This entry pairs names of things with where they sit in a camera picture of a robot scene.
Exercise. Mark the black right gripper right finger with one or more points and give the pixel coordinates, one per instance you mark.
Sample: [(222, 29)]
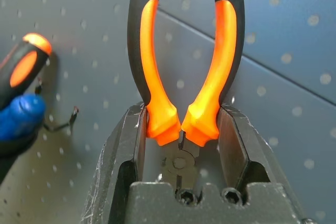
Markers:
[(252, 150)]

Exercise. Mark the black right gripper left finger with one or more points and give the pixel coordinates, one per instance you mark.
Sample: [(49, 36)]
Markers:
[(115, 155)]

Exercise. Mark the orange black pliers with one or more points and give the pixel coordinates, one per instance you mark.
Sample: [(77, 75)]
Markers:
[(149, 51)]

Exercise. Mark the grey metal pegboard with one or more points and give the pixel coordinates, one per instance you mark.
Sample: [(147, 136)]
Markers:
[(275, 37)]

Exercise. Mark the orange black screwdriver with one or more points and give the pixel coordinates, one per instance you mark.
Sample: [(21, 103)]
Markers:
[(21, 69)]

